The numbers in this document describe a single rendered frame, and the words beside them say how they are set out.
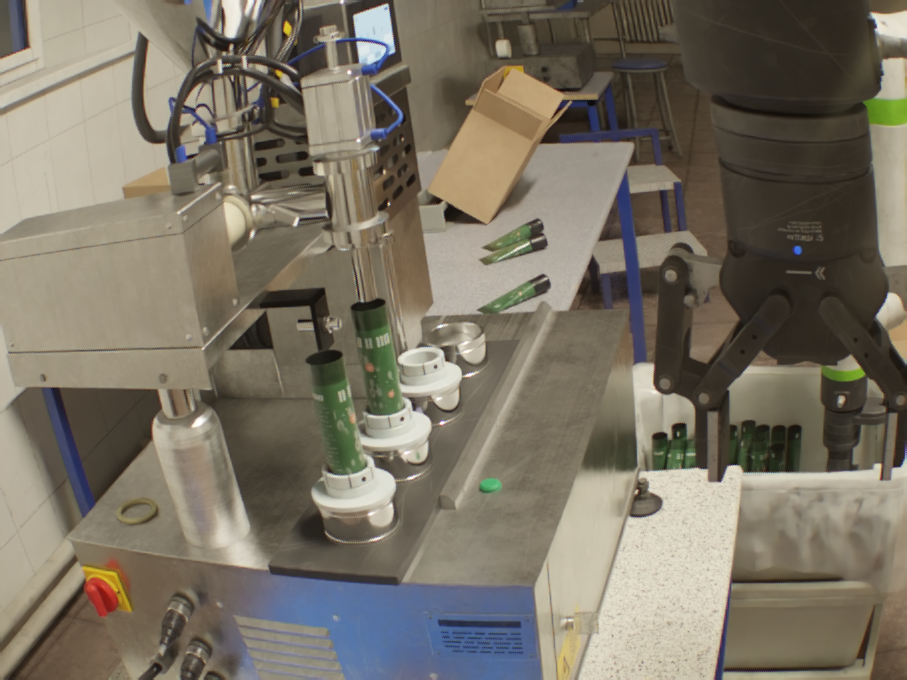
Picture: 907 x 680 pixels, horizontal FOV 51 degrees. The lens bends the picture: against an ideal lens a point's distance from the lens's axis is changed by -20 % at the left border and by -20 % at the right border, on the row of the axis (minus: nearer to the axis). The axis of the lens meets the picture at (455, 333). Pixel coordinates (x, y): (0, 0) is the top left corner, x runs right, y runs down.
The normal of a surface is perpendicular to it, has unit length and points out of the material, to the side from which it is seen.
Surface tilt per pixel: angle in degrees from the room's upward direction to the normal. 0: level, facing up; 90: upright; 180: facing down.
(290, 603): 90
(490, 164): 90
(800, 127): 90
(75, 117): 90
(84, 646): 0
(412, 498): 0
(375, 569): 0
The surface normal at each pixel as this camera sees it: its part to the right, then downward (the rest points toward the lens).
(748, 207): -0.84, 0.30
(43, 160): 0.96, -0.04
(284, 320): -0.25, 0.39
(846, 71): 0.32, 0.31
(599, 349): -0.14, -0.92
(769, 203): -0.66, 0.36
